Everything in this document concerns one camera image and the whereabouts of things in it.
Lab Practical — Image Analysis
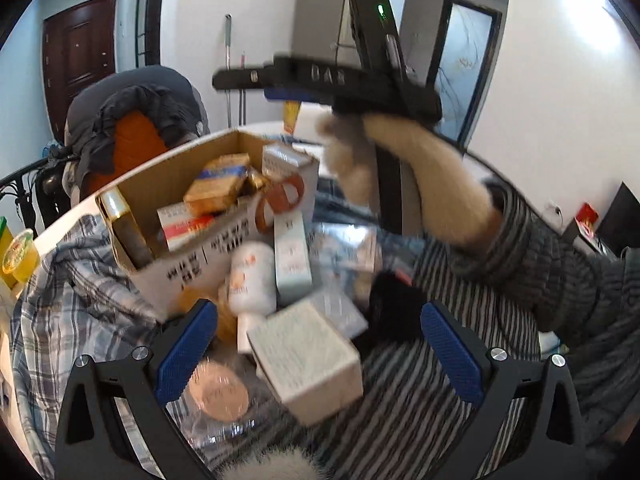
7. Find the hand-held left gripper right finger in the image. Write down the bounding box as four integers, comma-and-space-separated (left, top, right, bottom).
420, 300, 586, 480

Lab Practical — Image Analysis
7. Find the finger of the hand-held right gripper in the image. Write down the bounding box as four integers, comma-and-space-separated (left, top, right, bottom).
212, 64, 277, 93
264, 86, 332, 106

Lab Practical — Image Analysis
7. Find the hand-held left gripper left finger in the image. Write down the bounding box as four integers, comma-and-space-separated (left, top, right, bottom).
54, 299, 221, 480

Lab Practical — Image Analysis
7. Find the cardboard box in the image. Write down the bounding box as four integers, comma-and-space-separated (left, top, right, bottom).
95, 129, 321, 323

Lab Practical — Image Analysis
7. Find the gold box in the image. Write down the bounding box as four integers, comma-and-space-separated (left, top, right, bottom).
100, 187, 153, 268

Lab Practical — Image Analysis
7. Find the person's right forearm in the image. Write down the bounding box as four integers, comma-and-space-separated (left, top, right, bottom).
400, 145, 640, 441

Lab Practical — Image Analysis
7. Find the person's right hand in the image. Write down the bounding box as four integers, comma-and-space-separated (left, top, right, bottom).
317, 110, 451, 202

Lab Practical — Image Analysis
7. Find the yellow and red packet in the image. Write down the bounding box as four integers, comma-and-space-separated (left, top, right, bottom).
282, 101, 301, 136

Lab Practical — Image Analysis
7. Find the wrapped round cake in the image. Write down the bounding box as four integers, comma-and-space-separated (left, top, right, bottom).
187, 360, 253, 456

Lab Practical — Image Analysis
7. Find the striped cloth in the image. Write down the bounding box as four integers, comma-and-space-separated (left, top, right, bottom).
300, 195, 546, 480

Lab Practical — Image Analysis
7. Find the black cloth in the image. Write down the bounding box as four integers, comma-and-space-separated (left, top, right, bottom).
367, 271, 426, 343

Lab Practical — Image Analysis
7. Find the white carton box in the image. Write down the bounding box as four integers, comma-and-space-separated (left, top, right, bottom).
260, 142, 321, 233

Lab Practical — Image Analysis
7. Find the gold foil packet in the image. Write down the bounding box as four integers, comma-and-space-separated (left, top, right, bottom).
245, 167, 271, 191

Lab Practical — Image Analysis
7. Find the chair with grey clothes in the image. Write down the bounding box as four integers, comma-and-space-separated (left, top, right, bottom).
62, 66, 211, 206

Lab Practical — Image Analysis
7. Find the grey refrigerator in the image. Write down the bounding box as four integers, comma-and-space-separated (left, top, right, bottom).
298, 0, 393, 68

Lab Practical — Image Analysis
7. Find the frosted glass door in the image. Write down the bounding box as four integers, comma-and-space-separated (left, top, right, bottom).
432, 0, 503, 143

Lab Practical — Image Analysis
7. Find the white bottle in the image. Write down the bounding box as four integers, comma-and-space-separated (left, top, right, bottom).
227, 241, 277, 316

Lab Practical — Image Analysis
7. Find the orange packet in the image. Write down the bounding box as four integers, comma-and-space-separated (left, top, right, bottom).
184, 154, 251, 216

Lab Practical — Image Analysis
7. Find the dark framed sliding door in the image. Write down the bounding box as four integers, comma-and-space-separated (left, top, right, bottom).
135, 0, 168, 68

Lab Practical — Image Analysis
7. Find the flat bluish box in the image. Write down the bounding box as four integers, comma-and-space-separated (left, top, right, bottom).
300, 290, 371, 341

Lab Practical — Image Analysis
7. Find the white and grey box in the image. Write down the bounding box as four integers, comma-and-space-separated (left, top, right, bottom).
246, 301, 364, 426

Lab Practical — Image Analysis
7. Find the plaid shirt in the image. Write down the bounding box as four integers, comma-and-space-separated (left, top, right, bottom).
10, 215, 166, 480

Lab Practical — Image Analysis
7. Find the pale tall box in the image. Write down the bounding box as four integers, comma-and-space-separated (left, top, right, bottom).
274, 212, 313, 306

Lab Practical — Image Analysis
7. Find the white fluffy cuff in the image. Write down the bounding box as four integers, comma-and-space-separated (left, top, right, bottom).
220, 447, 341, 480

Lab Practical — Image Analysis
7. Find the pale blue packet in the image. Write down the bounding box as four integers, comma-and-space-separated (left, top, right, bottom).
307, 222, 383, 281

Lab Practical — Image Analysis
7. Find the brown wooden door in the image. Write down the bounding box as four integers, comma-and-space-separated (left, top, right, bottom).
41, 0, 118, 133

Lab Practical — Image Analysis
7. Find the yellow plastic cup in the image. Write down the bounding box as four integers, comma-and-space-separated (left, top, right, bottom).
2, 228, 41, 283

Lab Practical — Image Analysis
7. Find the green and yellow container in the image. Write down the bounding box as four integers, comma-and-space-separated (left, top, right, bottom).
0, 216, 16, 281

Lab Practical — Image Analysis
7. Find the black monitor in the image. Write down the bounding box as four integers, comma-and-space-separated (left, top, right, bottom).
597, 182, 640, 261

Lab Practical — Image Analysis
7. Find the grey mop handle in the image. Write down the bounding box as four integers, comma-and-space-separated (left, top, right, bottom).
222, 14, 233, 128

